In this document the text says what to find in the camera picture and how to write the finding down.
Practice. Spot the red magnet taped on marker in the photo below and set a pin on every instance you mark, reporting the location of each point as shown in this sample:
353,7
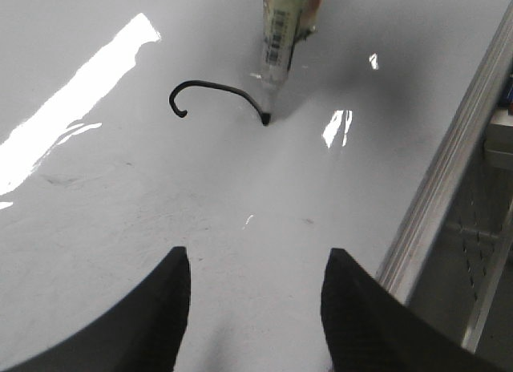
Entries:
308,18

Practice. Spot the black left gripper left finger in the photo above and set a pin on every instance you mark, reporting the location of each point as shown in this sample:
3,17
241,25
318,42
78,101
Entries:
142,332

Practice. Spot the white black whiteboard marker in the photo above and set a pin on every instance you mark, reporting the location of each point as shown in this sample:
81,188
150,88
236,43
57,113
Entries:
281,33

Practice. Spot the white whiteboard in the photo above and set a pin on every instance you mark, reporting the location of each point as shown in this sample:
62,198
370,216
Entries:
99,178

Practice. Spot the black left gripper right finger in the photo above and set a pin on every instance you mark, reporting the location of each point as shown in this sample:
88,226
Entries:
367,329

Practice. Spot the grey metal shelf unit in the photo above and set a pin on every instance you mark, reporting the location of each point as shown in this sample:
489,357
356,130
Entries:
477,232

